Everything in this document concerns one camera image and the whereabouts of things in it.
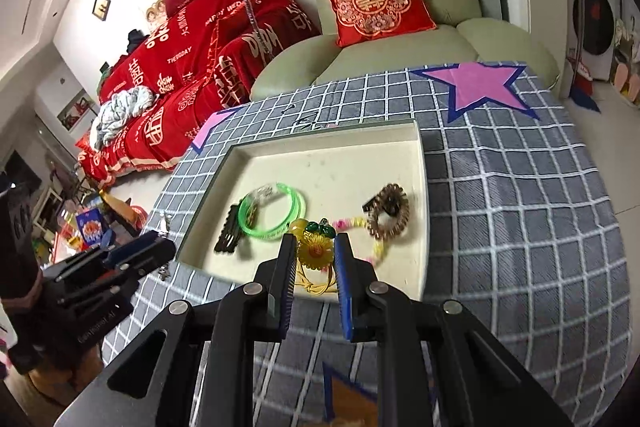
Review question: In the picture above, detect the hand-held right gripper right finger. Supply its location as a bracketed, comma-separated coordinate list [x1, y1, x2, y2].
[334, 232, 576, 427]

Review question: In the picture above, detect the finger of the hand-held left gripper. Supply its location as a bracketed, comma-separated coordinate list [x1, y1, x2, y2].
[97, 229, 132, 260]
[112, 234, 177, 280]

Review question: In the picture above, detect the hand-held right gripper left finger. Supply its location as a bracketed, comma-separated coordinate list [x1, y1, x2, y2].
[54, 233, 301, 427]

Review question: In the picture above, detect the yellow flower hair tie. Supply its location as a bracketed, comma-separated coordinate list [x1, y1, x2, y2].
[289, 218, 341, 295]

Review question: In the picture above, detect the green translucent bangle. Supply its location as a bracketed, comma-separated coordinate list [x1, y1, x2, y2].
[237, 183, 308, 242]

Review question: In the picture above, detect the colourful beaded bracelet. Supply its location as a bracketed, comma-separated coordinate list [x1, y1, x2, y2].
[327, 217, 388, 265]

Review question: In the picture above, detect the black rectangular hair clip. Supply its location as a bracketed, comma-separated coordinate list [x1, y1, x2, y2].
[214, 204, 243, 254]

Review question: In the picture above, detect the black claw hair clip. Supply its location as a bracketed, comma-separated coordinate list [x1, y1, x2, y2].
[361, 197, 401, 215]

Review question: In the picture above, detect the brown wooden bead bracelet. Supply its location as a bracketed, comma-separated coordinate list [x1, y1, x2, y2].
[366, 183, 411, 240]

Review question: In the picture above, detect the grey tray with cream inside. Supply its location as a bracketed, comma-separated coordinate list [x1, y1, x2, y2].
[175, 119, 431, 305]

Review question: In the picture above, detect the blue gift box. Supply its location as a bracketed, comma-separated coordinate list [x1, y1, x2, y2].
[75, 209, 108, 244]

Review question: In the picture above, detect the brown paper star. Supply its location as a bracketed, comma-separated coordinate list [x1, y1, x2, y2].
[322, 362, 381, 427]

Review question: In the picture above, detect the pile of grey white clothes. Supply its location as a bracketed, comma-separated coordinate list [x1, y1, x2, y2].
[95, 86, 156, 148]

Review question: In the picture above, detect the purple paper star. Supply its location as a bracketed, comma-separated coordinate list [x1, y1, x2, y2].
[411, 62, 541, 124]
[187, 108, 238, 156]

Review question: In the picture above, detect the red covered sofa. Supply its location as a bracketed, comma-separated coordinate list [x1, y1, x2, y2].
[75, 0, 321, 182]

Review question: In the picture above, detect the grey checked tablecloth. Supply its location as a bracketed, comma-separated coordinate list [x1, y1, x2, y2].
[102, 61, 632, 427]

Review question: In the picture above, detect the red gold-trimmed pillow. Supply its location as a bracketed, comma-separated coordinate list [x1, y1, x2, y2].
[205, 14, 273, 72]

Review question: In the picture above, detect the cartoon couple cushion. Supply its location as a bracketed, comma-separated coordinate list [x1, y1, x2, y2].
[145, 0, 171, 30]

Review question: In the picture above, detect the red embroidered cushion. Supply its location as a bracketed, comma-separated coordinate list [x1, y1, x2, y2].
[320, 0, 437, 48]

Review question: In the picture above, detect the red broom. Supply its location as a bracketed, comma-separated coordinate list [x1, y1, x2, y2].
[567, 0, 597, 82]

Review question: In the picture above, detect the row of slippers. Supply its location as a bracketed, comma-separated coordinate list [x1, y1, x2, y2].
[612, 17, 640, 108]

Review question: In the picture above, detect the white washing machine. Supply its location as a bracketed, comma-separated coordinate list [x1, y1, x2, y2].
[567, 0, 621, 80]

